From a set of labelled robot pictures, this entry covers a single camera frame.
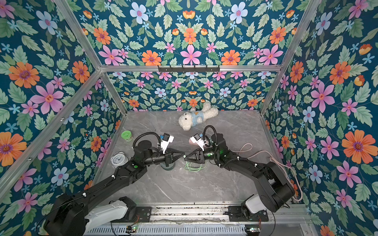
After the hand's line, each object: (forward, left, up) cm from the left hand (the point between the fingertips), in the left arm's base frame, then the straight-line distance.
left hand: (184, 154), depth 71 cm
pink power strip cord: (+6, -58, -25) cm, 63 cm away
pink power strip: (+5, -4, +3) cm, 7 cm away
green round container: (+28, +42, -19) cm, 54 cm away
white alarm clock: (+11, +43, -19) cm, 48 cm away
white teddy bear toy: (+35, -2, -15) cm, 38 cm away
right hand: (+1, -2, -4) cm, 4 cm away
